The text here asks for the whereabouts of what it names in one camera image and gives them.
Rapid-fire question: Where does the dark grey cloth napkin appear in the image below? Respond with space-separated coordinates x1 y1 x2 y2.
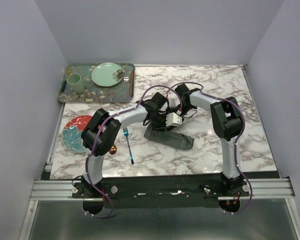
144 124 195 150

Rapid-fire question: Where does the blue metal fork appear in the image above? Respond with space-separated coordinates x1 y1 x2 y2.
123 127 134 165

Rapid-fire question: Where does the copper spoon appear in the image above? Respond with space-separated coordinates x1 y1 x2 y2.
109 144 117 155

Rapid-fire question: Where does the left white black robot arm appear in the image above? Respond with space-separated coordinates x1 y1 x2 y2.
81 93 168 198

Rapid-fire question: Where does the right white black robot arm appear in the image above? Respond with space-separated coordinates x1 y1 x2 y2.
171 82 245 196

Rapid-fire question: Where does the brown wooden chopstick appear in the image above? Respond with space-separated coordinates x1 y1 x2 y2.
129 70 135 97

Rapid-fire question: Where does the silver spoon on tray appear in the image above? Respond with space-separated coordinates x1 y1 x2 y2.
123 76 129 100

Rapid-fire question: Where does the mint green plate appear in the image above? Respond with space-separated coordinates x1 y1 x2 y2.
91 62 124 87

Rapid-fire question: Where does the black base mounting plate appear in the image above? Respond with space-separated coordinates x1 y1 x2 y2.
72 173 249 209

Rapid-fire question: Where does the mint green cup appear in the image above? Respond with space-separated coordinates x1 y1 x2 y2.
66 73 84 94

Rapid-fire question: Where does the red blue floral plate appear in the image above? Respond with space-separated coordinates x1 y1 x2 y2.
62 115 92 153

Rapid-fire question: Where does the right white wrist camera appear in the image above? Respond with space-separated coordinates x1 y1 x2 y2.
168 97 177 108

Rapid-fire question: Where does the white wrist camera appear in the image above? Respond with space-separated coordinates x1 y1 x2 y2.
166 112 183 127
168 97 177 108

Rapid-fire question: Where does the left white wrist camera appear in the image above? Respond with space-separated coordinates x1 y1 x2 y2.
166 112 183 127

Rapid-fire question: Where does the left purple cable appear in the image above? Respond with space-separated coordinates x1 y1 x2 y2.
84 85 182 219

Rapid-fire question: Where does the green handled utensil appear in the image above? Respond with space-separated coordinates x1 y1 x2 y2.
61 80 67 92

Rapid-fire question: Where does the aluminium frame rail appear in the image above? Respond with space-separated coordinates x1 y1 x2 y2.
30 178 295 201

